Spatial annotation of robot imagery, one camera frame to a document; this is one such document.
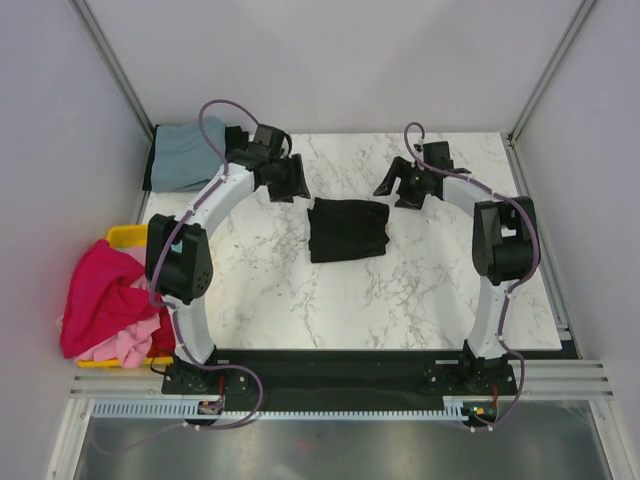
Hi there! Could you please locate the folded light blue t-shirt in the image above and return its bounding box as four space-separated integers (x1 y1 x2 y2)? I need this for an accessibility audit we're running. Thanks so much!
151 116 227 194

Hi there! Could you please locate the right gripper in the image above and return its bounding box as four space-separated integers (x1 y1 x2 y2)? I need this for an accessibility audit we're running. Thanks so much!
373 156 431 211

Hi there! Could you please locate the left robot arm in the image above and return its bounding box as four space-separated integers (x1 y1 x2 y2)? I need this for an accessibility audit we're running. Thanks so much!
145 148 311 395

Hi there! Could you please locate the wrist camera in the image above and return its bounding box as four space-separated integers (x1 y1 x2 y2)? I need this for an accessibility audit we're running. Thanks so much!
247 124 292 159
414 141 470 174

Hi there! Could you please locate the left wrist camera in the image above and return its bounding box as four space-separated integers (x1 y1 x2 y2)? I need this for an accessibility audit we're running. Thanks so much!
247 124 292 159

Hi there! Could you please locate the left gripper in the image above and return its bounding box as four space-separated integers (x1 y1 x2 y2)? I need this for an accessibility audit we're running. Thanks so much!
263 155 310 205

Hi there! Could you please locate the left aluminium frame post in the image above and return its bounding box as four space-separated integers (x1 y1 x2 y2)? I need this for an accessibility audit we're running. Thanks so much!
69 0 153 141

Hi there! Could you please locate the right aluminium frame post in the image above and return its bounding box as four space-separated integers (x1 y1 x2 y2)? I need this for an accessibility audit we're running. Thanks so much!
506 0 599 145

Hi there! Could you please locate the red t-shirt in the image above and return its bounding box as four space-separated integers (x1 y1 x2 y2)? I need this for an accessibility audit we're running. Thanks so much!
147 308 176 358

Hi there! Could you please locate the black t-shirt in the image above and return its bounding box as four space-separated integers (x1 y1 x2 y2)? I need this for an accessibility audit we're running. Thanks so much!
307 198 390 264
141 125 250 192

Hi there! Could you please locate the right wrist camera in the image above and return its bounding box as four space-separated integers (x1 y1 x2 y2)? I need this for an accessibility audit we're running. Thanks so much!
414 141 470 174

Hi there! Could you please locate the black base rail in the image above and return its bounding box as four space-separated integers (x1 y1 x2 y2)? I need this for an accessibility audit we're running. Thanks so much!
162 348 521 414

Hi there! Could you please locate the magenta t-shirt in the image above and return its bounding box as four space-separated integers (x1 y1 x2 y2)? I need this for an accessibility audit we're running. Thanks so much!
59 239 160 359

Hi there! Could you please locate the folded black t-shirt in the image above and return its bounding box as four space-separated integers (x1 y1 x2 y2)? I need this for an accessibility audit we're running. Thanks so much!
141 125 250 192

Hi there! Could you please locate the aluminium frame post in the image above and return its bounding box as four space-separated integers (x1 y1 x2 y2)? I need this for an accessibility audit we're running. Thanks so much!
69 0 153 141
506 0 599 145

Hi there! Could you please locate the yellow plastic bin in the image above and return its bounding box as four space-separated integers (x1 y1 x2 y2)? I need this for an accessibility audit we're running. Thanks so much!
74 225 172 369

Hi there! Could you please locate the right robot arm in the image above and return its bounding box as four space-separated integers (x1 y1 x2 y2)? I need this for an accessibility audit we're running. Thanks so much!
374 157 540 394

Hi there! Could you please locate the white cable duct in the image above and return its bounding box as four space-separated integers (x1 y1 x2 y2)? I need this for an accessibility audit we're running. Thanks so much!
90 397 469 421

